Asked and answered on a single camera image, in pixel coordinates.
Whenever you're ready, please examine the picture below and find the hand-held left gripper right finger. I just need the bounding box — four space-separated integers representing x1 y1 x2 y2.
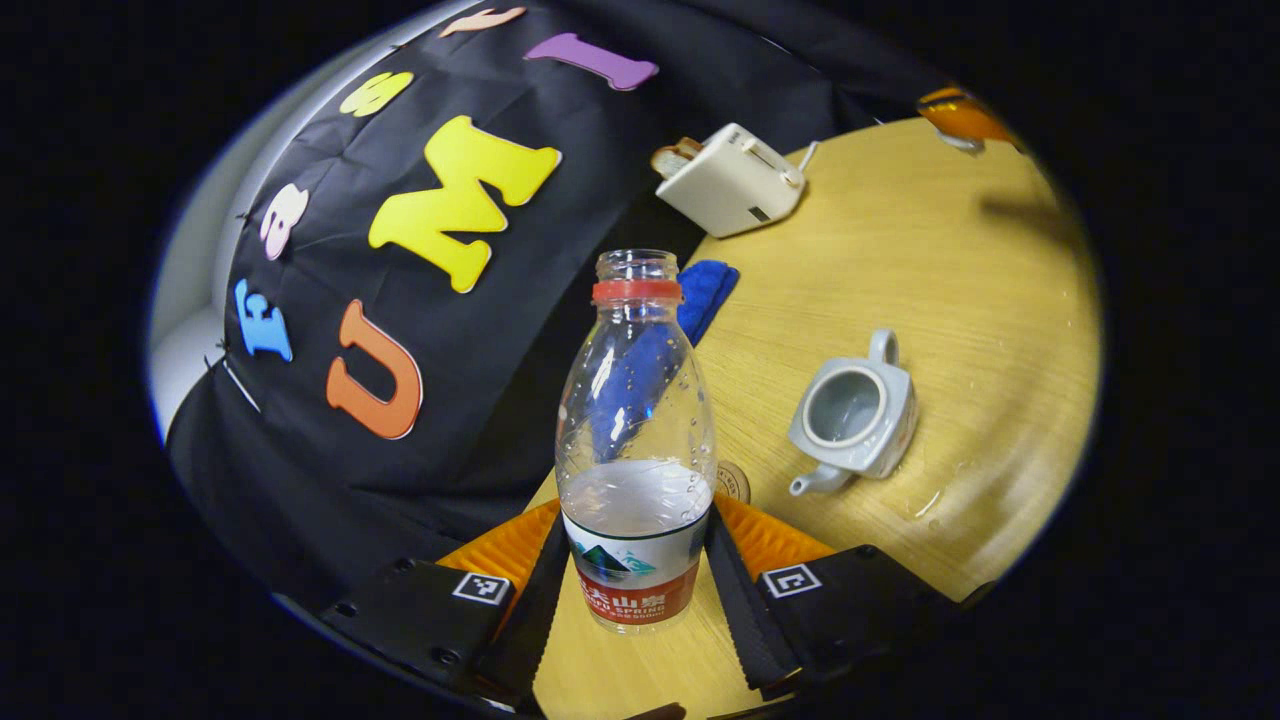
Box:
703 493 996 703

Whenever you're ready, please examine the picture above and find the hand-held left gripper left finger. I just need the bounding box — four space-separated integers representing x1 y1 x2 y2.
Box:
318 498 579 713

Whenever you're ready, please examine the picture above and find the clear plastic water bottle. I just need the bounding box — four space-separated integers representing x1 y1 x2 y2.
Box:
555 250 719 636

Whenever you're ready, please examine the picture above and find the white ceramic teacup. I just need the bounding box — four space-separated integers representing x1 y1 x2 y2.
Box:
787 328 919 498

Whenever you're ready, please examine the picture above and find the white toaster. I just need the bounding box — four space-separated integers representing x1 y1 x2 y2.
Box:
655 122 809 239

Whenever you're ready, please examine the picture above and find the bread slice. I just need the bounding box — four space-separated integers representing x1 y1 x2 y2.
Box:
650 137 704 179

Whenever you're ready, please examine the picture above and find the blue folded towel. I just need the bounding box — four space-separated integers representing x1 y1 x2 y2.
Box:
676 260 742 348

